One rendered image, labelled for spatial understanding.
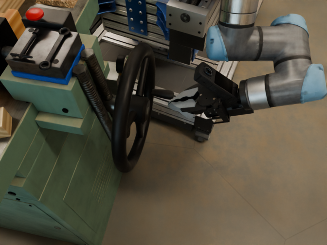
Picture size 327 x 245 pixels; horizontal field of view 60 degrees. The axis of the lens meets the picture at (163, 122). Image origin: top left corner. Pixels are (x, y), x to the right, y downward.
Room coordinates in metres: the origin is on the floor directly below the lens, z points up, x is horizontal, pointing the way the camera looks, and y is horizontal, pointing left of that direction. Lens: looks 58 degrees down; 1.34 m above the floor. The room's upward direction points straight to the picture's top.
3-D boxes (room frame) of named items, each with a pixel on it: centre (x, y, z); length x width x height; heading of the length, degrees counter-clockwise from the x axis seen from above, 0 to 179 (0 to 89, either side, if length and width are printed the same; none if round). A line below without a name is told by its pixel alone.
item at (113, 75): (0.66, 0.20, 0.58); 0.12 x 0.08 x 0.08; 79
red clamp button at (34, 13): (0.42, 0.22, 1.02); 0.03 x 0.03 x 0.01
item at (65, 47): (0.39, 0.20, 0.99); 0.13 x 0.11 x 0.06; 169
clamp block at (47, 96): (0.38, 0.21, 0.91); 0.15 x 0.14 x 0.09; 169
